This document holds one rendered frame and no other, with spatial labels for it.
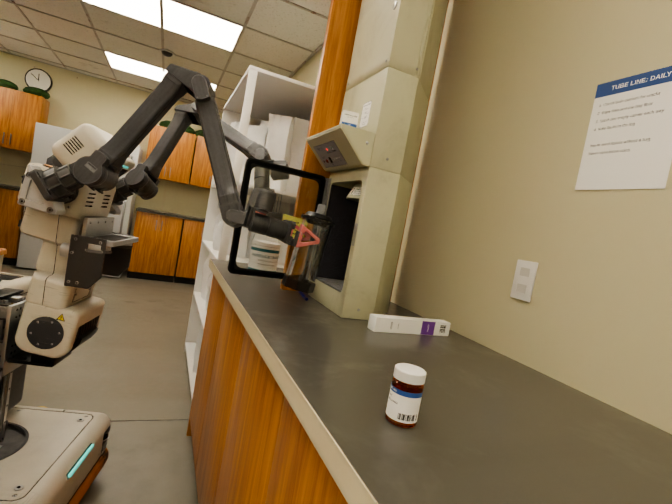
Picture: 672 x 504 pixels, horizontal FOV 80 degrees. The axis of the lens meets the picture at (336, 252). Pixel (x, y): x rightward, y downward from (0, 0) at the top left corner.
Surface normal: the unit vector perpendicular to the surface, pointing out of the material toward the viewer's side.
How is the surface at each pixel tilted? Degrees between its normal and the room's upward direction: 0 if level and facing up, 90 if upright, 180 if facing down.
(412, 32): 90
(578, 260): 90
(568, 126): 90
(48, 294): 90
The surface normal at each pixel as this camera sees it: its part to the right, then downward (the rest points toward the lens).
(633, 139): -0.90, -0.14
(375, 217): 0.38, 0.13
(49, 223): 0.17, 0.09
